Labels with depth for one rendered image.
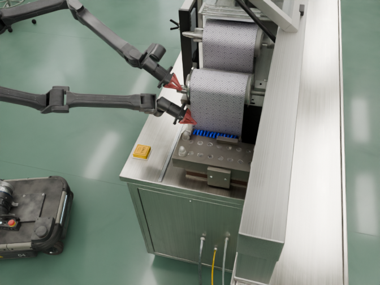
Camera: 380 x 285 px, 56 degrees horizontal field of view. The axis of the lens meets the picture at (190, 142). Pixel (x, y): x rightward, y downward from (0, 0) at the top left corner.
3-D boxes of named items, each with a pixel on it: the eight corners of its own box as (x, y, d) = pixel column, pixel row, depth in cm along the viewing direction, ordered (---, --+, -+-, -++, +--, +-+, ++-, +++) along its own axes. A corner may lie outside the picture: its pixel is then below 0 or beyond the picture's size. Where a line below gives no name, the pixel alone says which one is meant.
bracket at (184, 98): (185, 127, 188) (181, 81, 166) (197, 129, 187) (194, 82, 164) (182, 134, 185) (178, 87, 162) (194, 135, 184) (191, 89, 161)
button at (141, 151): (138, 146, 180) (137, 143, 178) (151, 149, 179) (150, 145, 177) (133, 156, 176) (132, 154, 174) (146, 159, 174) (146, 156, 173)
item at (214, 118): (192, 130, 171) (190, 100, 157) (241, 138, 166) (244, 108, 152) (191, 130, 170) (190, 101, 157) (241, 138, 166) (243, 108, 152)
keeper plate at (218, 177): (208, 181, 163) (208, 165, 155) (229, 185, 161) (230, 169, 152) (207, 185, 161) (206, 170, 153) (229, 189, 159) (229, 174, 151)
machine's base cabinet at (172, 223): (224, 48, 396) (226, -32, 333) (283, 54, 383) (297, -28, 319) (148, 259, 234) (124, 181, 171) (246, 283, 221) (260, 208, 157)
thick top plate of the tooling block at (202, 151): (182, 141, 172) (181, 132, 167) (266, 155, 164) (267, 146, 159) (172, 166, 162) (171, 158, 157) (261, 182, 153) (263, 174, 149)
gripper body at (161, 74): (159, 90, 157) (146, 80, 154) (166, 76, 163) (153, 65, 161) (168, 82, 152) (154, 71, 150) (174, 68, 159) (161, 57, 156)
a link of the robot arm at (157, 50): (130, 65, 160) (127, 54, 152) (144, 45, 163) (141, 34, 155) (154, 76, 158) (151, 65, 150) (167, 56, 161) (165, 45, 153)
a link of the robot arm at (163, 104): (155, 102, 158) (161, 93, 161) (151, 108, 165) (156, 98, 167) (169, 110, 160) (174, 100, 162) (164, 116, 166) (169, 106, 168)
